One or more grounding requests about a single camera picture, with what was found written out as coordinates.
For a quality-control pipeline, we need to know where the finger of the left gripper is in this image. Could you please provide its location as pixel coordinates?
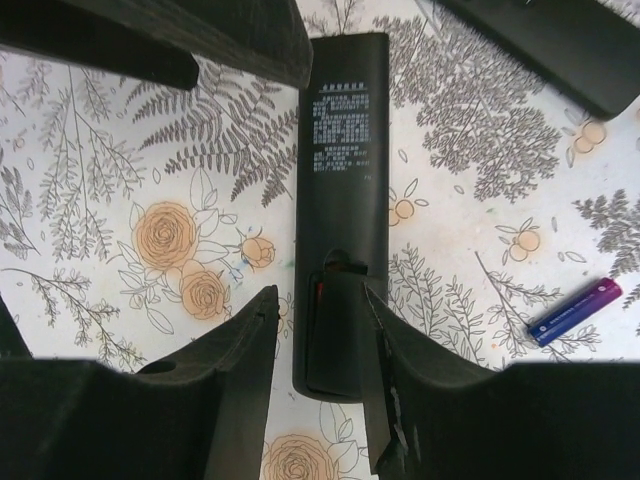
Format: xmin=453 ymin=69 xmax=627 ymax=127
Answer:
xmin=70 ymin=0 xmax=313 ymax=89
xmin=1 ymin=1 xmax=199 ymax=90

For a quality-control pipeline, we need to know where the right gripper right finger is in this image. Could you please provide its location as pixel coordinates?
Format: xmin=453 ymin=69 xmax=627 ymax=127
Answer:
xmin=360 ymin=288 xmax=639 ymax=479

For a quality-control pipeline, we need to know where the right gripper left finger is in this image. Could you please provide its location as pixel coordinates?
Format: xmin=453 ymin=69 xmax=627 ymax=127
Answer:
xmin=1 ymin=286 xmax=279 ymax=479

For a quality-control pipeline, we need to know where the black TV remote with buttons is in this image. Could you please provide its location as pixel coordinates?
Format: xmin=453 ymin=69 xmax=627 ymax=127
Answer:
xmin=292 ymin=32 xmax=390 ymax=403

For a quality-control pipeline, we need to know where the black battery cover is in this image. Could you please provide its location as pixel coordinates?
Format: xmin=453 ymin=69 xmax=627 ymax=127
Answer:
xmin=306 ymin=270 xmax=367 ymax=403

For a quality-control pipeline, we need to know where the slim black remote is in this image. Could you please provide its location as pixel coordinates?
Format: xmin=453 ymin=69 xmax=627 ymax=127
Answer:
xmin=442 ymin=0 xmax=639 ymax=120

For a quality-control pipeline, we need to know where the purple blue battery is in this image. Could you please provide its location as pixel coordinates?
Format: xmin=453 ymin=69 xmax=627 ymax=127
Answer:
xmin=527 ymin=278 xmax=623 ymax=347

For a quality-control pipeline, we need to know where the floral table mat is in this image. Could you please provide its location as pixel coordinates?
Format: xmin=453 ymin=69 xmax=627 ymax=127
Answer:
xmin=1 ymin=1 xmax=639 ymax=479

